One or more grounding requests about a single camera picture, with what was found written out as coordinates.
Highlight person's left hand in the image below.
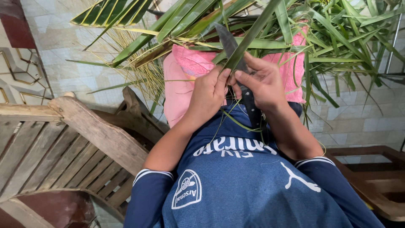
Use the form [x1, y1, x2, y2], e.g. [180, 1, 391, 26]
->
[187, 65, 233, 123]

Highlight person's right hand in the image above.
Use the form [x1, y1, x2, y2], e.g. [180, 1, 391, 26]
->
[229, 52, 289, 112]

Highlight green palm leaf strip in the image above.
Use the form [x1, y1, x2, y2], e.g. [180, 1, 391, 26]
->
[220, 0, 284, 75]

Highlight dark-bladed knife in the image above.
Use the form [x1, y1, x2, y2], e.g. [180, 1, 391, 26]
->
[214, 22, 265, 129]

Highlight pink cloth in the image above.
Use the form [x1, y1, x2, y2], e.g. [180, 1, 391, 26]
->
[163, 26, 309, 128]

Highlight bundle of yellowish leaf midribs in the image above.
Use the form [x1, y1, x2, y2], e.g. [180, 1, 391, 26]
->
[104, 28, 166, 106]

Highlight heap of green palm leaves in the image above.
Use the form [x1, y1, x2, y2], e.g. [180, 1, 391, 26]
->
[66, 0, 405, 129]

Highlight blue sports jersey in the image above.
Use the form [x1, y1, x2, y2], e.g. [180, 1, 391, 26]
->
[123, 101, 385, 228]

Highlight metal pole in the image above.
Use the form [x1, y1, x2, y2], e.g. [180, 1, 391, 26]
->
[384, 13, 405, 75]

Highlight weathered wooden slatted bench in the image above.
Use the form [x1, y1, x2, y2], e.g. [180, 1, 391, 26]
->
[0, 87, 170, 228]

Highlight brown wooden furniture frame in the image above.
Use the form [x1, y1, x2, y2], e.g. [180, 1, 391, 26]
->
[325, 145, 405, 222]

